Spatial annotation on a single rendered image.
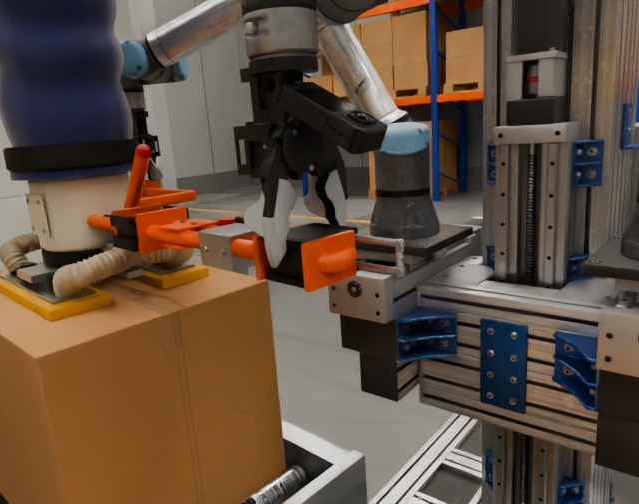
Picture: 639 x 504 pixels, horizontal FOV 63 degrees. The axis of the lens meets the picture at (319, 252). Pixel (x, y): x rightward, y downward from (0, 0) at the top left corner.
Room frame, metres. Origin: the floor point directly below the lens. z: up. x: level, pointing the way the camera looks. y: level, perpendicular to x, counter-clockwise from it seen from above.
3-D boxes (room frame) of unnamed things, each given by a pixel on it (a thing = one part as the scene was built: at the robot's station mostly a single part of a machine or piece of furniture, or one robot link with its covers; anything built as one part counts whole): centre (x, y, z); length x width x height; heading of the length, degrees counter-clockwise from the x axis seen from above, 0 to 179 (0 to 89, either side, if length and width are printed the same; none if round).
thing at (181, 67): (1.33, 0.35, 1.44); 0.11 x 0.11 x 0.08; 81
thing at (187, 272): (1.05, 0.37, 1.04); 0.34 x 0.10 x 0.05; 45
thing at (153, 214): (0.81, 0.26, 1.14); 0.10 x 0.08 x 0.06; 135
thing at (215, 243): (0.65, 0.11, 1.14); 0.07 x 0.07 x 0.04; 45
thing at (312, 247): (0.55, 0.02, 1.14); 0.08 x 0.07 x 0.05; 45
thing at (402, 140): (1.13, -0.19, 1.20); 0.13 x 0.12 x 0.14; 171
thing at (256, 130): (0.58, 0.03, 1.29); 0.09 x 0.08 x 0.12; 45
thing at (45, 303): (0.92, 0.50, 1.04); 0.34 x 0.10 x 0.05; 45
